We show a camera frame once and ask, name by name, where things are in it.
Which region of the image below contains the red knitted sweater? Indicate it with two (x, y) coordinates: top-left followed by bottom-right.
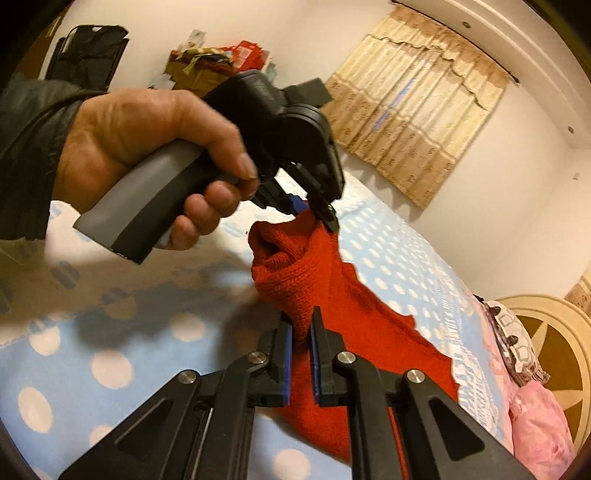
(249, 211), (459, 462)

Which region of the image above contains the left forearm dark sleeve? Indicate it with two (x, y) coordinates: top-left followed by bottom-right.
(0, 73), (101, 240)

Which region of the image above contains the person's left hand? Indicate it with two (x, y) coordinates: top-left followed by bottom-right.
(52, 88), (261, 251)

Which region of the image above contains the red gift box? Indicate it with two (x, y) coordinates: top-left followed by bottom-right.
(230, 40), (270, 72)

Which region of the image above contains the colourful clutter on desk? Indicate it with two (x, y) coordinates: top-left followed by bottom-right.
(166, 47), (236, 76)

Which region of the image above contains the pink folded quilt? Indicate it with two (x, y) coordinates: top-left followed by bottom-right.
(509, 381), (576, 479)

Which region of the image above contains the dark wooden desk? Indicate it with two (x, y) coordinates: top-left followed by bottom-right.
(164, 66), (238, 97)

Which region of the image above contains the patterned white pillow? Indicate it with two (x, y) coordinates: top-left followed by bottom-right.
(483, 301), (551, 387)

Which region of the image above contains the beige window curtain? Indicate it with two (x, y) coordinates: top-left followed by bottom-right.
(322, 4), (511, 209)

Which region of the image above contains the blue polka dot bedsheet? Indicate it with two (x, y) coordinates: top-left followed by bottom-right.
(1, 178), (512, 479)

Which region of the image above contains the cream wooden headboard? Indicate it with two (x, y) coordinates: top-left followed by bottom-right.
(499, 294), (590, 450)

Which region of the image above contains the black curtain rod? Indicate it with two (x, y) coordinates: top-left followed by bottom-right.
(392, 0), (521, 85)

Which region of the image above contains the beige side curtain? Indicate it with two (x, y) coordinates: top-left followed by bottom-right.
(565, 267), (591, 317)

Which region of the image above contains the black folding chair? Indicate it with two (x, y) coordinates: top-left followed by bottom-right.
(45, 25), (129, 92)

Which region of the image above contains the white card on wall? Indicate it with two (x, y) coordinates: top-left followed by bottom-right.
(181, 29), (206, 51)

